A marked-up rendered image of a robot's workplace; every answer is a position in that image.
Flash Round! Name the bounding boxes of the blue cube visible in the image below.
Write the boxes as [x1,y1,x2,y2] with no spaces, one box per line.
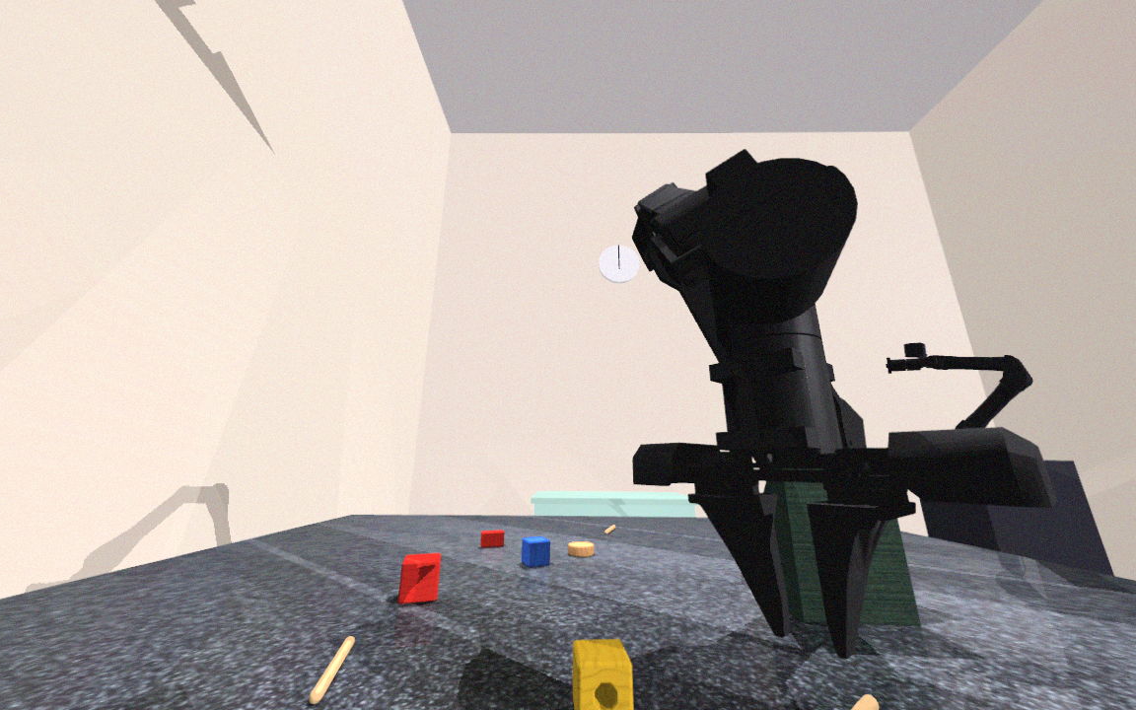
[523,536,550,568]

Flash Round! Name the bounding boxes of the yellow block with hole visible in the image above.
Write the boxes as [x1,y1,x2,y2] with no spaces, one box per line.
[573,638,634,710]

